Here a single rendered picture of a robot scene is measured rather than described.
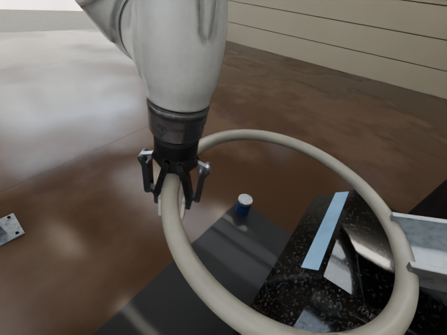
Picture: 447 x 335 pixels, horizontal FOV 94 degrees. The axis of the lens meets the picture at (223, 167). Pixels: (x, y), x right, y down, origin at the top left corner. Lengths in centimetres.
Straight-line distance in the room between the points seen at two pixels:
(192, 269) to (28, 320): 118
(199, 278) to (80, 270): 117
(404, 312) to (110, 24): 57
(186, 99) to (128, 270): 117
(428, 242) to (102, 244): 140
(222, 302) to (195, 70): 28
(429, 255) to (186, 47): 54
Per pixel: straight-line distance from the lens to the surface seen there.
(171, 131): 31
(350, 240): 59
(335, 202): 70
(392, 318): 42
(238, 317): 31
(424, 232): 59
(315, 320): 53
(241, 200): 143
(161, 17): 25
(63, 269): 147
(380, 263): 60
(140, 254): 138
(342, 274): 53
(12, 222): 179
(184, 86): 26
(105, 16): 37
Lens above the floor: 121
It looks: 40 degrees down
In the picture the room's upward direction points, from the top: 9 degrees clockwise
